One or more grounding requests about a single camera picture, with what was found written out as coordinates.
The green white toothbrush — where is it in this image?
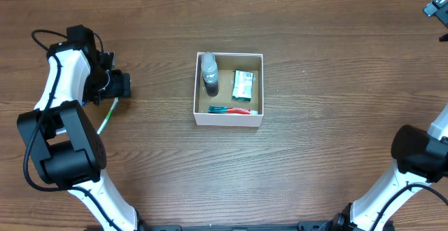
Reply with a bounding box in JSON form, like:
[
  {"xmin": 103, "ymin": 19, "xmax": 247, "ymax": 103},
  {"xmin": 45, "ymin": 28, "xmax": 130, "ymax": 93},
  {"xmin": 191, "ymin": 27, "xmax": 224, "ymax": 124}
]
[{"xmin": 97, "ymin": 97, "xmax": 119, "ymax": 134}]

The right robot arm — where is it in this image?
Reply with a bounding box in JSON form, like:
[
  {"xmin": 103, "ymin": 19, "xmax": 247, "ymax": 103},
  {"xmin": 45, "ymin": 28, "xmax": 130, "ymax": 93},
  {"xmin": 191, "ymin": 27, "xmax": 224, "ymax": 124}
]
[{"xmin": 319, "ymin": 108, "xmax": 447, "ymax": 231}]

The purple soap dispenser bottle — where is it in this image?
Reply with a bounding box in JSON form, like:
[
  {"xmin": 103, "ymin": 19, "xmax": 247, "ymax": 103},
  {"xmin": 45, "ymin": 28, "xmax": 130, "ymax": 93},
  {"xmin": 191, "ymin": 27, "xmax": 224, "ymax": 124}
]
[{"xmin": 201, "ymin": 52, "xmax": 219, "ymax": 97}]

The green white soap pack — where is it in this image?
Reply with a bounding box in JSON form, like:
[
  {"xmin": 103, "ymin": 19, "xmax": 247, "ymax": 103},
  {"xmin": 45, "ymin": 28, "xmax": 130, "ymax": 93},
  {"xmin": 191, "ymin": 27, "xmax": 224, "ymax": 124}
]
[{"xmin": 232, "ymin": 70, "xmax": 253, "ymax": 102}]

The white cardboard box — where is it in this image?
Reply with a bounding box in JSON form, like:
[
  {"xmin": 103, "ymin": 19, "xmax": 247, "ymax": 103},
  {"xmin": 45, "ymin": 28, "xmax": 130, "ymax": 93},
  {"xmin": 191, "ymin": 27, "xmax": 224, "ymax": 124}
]
[{"xmin": 193, "ymin": 52, "xmax": 264, "ymax": 127}]

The red green toothpaste tube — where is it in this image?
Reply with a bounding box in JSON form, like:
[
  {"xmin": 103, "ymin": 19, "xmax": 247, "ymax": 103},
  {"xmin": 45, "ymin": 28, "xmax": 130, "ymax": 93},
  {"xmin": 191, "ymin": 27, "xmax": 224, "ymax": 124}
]
[{"xmin": 208, "ymin": 106, "xmax": 258, "ymax": 115}]

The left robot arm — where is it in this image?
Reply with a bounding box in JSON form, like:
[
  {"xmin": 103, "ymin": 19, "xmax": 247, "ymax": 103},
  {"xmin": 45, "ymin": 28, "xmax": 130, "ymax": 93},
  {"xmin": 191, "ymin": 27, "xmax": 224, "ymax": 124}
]
[{"xmin": 17, "ymin": 24, "xmax": 145, "ymax": 230}]

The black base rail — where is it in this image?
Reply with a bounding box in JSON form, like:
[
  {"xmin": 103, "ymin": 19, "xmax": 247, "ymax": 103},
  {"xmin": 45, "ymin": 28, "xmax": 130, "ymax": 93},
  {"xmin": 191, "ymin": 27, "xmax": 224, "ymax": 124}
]
[{"xmin": 83, "ymin": 220, "xmax": 396, "ymax": 231}]

